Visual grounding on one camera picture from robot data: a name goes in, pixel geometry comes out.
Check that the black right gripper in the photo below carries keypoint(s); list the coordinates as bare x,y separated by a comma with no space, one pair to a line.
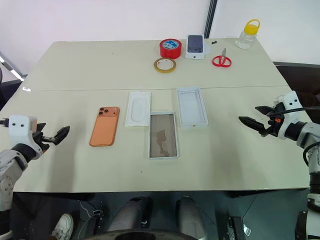
275,125

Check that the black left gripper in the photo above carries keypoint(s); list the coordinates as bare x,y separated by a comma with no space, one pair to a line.
42,140

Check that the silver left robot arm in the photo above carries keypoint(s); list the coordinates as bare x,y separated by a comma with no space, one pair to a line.
10,172

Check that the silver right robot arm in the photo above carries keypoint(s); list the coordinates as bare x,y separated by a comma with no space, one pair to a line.
310,132

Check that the white rectangular tray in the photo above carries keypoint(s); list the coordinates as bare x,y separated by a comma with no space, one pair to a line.
192,107

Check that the white box blue phone print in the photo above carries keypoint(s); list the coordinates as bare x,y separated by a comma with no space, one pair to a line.
195,46

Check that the phone box tray with screen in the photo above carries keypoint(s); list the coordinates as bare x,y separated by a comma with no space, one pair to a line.
163,136

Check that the orange smartphone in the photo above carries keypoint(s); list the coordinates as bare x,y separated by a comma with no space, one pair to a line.
104,130

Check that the dark chair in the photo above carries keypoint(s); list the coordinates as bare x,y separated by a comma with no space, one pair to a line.
7,90

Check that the clear jar yellow lid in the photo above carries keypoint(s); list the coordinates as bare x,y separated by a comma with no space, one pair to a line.
246,37

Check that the small black clip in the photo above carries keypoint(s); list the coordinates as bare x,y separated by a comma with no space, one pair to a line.
214,42

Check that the white cardboard insert tray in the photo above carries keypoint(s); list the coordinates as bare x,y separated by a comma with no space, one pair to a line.
138,110

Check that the white sneaker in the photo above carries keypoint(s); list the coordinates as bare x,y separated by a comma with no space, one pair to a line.
63,226

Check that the red tape roll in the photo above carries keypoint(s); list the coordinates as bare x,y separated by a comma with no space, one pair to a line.
170,51

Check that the tan tape roll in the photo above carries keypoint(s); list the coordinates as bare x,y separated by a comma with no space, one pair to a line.
156,66

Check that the grey right robot leg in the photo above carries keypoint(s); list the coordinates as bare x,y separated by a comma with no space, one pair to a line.
191,217

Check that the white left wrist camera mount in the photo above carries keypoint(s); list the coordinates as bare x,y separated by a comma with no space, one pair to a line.
20,132

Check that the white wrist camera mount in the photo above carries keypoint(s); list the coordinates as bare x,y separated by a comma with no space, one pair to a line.
291,98
20,132

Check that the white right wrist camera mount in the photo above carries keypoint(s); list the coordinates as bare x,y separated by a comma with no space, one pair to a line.
291,98

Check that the black vertical post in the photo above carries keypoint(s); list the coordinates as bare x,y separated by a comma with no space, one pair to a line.
210,17

